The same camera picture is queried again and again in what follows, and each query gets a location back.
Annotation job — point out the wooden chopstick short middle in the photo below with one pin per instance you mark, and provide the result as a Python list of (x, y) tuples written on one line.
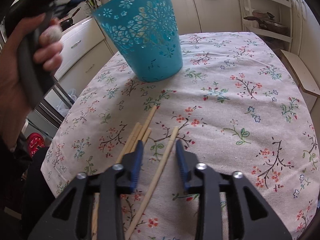
[(146, 135)]

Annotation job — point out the white shelf unit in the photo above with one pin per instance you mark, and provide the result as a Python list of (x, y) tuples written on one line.
[(276, 11)]

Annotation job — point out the long wooden chopstick left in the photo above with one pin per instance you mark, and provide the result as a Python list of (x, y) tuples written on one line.
[(132, 145)]

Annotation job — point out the floral tablecloth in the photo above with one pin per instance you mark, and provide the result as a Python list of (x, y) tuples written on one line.
[(236, 108)]

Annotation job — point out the pan on shelf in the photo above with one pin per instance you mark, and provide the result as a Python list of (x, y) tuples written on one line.
[(268, 23)]

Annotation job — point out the teal perforated plastic basket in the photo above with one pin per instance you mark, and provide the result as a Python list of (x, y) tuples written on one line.
[(145, 33)]

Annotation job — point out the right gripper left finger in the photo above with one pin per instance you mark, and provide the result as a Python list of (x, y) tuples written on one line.
[(132, 164)]

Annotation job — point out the person's left hand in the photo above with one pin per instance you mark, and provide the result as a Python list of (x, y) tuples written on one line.
[(14, 104)]

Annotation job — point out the black frying pan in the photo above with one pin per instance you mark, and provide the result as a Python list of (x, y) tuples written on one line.
[(68, 22)]

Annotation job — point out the red plate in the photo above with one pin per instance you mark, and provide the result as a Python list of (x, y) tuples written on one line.
[(35, 141)]

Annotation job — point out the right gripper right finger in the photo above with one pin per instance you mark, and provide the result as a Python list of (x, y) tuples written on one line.
[(186, 164)]

